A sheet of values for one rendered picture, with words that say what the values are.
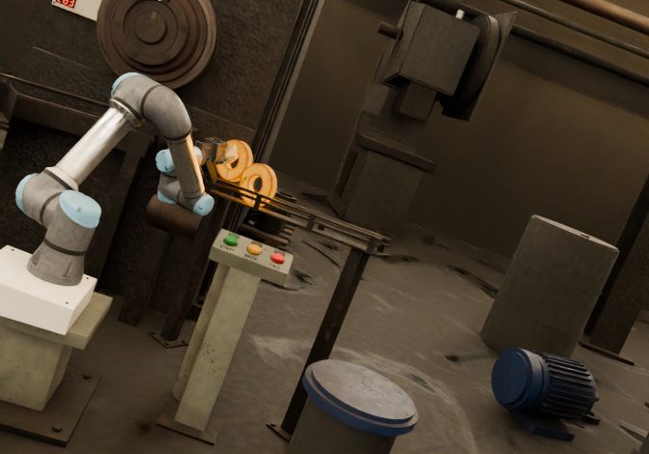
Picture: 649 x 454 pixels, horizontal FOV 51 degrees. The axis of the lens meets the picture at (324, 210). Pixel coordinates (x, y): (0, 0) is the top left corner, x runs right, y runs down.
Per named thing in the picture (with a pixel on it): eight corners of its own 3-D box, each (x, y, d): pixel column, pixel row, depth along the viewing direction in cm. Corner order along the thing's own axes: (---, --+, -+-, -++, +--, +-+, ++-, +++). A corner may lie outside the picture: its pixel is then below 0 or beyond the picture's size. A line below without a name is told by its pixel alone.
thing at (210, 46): (87, 66, 271) (123, -48, 264) (196, 107, 273) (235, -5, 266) (80, 65, 265) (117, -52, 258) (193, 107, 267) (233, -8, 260)
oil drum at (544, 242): (470, 323, 476) (521, 206, 462) (548, 352, 479) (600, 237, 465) (490, 354, 418) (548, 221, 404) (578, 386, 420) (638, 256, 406)
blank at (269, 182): (248, 161, 252) (242, 160, 249) (281, 167, 244) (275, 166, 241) (240, 202, 253) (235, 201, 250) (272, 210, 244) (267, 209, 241)
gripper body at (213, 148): (230, 143, 244) (205, 146, 234) (227, 165, 247) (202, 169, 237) (215, 136, 248) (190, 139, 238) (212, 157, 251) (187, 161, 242)
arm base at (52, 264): (70, 292, 183) (84, 259, 181) (17, 269, 181) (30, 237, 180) (87, 276, 198) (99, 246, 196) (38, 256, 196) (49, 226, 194)
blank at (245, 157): (228, 136, 260) (222, 135, 257) (258, 146, 251) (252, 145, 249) (216, 175, 261) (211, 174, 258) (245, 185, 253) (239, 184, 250)
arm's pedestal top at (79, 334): (83, 351, 178) (88, 337, 177) (-40, 313, 173) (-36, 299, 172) (109, 308, 209) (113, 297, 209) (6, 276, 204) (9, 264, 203)
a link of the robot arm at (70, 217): (63, 251, 180) (80, 206, 178) (32, 229, 186) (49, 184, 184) (97, 252, 191) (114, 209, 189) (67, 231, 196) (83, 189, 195)
